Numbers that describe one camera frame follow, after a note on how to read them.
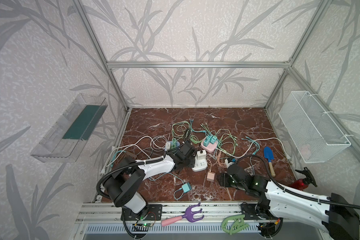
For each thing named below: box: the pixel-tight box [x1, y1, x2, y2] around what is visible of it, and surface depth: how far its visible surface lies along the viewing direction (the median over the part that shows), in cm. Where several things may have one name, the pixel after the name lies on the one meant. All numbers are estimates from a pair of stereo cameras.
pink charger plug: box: [206, 172, 216, 182], surface depth 84 cm
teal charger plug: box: [181, 182, 192, 193], surface depth 81 cm
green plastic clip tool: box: [221, 214, 250, 235], surface depth 72 cm
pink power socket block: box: [200, 137, 218, 153], surface depth 97 cm
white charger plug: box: [196, 150, 207, 160], surface depth 88 cm
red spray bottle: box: [291, 166, 318, 191], surface depth 72 cm
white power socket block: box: [192, 153, 208, 172], surface depth 89 cm
